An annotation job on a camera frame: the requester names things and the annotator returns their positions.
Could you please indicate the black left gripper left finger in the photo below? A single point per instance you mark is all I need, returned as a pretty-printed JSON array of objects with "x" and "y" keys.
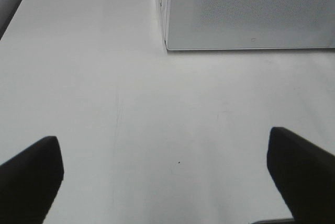
[{"x": 30, "y": 182}]

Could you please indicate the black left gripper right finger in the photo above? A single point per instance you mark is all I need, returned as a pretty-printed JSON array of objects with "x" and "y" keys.
[{"x": 303, "y": 173}]

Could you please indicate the white microwave door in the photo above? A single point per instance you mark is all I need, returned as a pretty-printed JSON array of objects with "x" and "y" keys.
[{"x": 248, "y": 12}]

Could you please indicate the white microwave oven body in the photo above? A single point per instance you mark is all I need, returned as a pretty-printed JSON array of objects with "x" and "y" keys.
[{"x": 163, "y": 6}]

